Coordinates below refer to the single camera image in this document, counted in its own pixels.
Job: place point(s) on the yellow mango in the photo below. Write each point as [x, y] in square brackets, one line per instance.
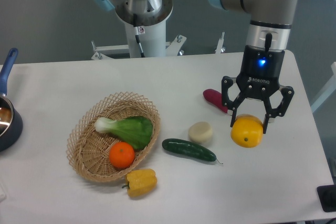
[247, 131]

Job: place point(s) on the green bok choy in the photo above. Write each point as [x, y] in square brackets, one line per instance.
[136, 130]

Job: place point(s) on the dark green cucumber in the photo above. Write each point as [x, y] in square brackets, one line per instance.
[189, 149]

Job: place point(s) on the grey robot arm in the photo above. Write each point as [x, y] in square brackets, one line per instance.
[267, 37]

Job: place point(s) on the dark blue saucepan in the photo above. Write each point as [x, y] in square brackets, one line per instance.
[11, 120]

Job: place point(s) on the orange tangerine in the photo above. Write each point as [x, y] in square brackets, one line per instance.
[121, 155]

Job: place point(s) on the black device at edge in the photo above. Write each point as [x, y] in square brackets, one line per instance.
[326, 195]

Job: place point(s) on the purple sweet potato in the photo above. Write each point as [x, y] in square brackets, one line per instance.
[214, 97]

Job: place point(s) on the beige round bun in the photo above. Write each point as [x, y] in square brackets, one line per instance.
[200, 132]

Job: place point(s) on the woven wicker basket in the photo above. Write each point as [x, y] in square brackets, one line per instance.
[88, 150]

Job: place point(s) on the yellow bell pepper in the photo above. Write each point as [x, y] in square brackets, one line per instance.
[140, 182]

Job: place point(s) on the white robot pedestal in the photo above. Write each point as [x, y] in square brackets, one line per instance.
[150, 40]

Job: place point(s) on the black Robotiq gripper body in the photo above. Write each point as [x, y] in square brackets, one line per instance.
[259, 74]

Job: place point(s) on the white metal base frame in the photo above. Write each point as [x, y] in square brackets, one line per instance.
[173, 48]

